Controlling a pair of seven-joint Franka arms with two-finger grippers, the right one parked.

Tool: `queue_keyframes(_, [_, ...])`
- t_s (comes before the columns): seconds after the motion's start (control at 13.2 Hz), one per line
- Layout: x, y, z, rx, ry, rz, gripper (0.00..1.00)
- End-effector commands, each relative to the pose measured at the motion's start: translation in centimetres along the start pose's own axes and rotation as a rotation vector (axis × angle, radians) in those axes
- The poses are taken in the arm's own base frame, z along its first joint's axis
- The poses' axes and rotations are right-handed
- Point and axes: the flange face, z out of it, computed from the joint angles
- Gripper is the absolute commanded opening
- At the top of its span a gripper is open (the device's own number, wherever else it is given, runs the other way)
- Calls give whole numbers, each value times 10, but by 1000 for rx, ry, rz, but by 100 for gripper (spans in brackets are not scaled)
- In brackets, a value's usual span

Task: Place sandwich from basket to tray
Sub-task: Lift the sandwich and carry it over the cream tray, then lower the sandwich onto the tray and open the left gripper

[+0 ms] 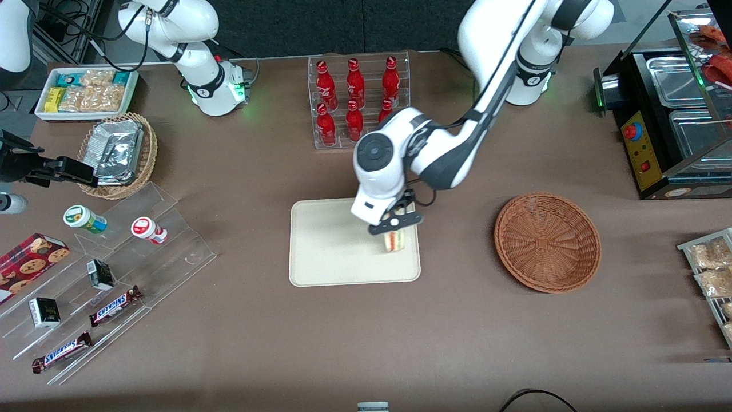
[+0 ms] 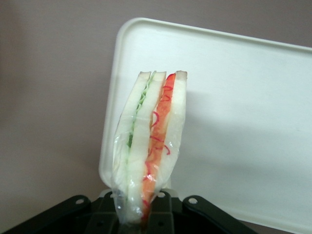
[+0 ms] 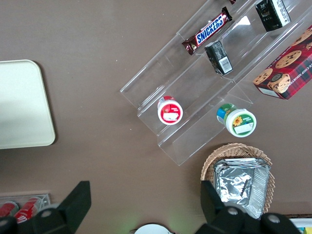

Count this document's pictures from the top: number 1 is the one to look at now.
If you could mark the green lidded yogurt cup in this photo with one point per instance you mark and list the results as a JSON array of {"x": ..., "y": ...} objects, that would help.
[{"x": 84, "y": 219}]

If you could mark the white snack tray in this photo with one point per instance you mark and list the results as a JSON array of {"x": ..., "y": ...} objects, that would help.
[{"x": 40, "y": 111}]

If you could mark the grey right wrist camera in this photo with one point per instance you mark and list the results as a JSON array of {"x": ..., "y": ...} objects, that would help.
[{"x": 11, "y": 203}]

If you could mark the black hot food display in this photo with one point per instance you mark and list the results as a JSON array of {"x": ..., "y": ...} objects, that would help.
[{"x": 652, "y": 177}]

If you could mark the red soda bottle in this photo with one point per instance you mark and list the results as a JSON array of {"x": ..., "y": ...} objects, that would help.
[
  {"x": 326, "y": 125},
  {"x": 391, "y": 77},
  {"x": 324, "y": 80},
  {"x": 386, "y": 111},
  {"x": 355, "y": 80},
  {"x": 354, "y": 121}
]

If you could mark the grey tray with snack bags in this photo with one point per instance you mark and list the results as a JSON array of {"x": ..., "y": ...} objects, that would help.
[{"x": 686, "y": 247}]

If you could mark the clear nut snack bag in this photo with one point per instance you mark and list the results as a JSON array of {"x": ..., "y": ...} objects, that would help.
[
  {"x": 106, "y": 97},
  {"x": 97, "y": 78},
  {"x": 73, "y": 99}
]

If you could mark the red rocker switch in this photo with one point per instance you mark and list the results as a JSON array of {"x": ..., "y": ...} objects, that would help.
[{"x": 646, "y": 166}]

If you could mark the yellow snack bar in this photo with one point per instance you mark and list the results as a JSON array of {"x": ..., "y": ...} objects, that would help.
[{"x": 54, "y": 99}]

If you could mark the red lidded yogurt cup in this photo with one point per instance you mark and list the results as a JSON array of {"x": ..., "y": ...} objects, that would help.
[{"x": 147, "y": 229}]

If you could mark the stainless steel food pan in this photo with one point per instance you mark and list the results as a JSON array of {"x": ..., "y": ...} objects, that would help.
[
  {"x": 675, "y": 80},
  {"x": 695, "y": 137}
]

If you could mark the cream plastic tray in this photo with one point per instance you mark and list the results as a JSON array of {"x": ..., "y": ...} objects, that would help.
[{"x": 331, "y": 246}]

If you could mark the red fried food piece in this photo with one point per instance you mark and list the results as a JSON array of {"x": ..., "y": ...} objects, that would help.
[
  {"x": 712, "y": 35},
  {"x": 720, "y": 71}
]

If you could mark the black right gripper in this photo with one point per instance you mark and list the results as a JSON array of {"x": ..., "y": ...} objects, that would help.
[{"x": 17, "y": 167}]

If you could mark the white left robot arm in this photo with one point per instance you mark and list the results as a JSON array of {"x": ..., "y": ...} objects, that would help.
[{"x": 486, "y": 86}]

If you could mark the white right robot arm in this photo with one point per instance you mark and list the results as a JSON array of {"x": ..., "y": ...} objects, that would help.
[{"x": 200, "y": 74}]

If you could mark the clear acrylic stepped shelf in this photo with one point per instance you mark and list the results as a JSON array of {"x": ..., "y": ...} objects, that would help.
[{"x": 171, "y": 252}]

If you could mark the clear cracker snack bag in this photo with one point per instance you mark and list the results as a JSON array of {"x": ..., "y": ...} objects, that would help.
[
  {"x": 709, "y": 254},
  {"x": 728, "y": 312},
  {"x": 715, "y": 282}
]

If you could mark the red emergency stop knob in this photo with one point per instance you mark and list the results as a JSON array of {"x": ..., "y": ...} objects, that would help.
[{"x": 632, "y": 131}]

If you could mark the brown wicker basket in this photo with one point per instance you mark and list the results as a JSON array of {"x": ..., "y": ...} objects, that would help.
[{"x": 546, "y": 243}]

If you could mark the small black carton box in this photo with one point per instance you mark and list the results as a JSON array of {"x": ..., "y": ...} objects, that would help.
[
  {"x": 100, "y": 274},
  {"x": 44, "y": 312}
]

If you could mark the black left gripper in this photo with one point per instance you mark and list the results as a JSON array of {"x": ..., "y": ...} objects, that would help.
[{"x": 407, "y": 199}]

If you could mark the sandwich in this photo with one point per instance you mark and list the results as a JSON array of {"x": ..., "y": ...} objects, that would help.
[{"x": 396, "y": 240}]

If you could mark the red tartan cookie box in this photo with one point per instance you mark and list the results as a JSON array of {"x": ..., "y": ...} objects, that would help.
[{"x": 28, "y": 260}]

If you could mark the clear acrylic bottle rack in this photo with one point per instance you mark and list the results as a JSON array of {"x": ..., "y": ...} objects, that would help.
[{"x": 369, "y": 143}]

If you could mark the foil-wrapped pack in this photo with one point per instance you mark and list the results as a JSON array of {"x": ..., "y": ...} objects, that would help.
[
  {"x": 114, "y": 127},
  {"x": 117, "y": 160}
]

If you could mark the Snickers chocolate bar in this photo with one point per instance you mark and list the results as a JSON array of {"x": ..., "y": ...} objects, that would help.
[
  {"x": 62, "y": 352},
  {"x": 116, "y": 305}
]

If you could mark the teal snack packet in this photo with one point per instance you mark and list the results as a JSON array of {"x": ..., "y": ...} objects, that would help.
[
  {"x": 67, "y": 79},
  {"x": 120, "y": 78}
]

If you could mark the light wicker basket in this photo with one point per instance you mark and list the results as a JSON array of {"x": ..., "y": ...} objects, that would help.
[{"x": 146, "y": 154}]

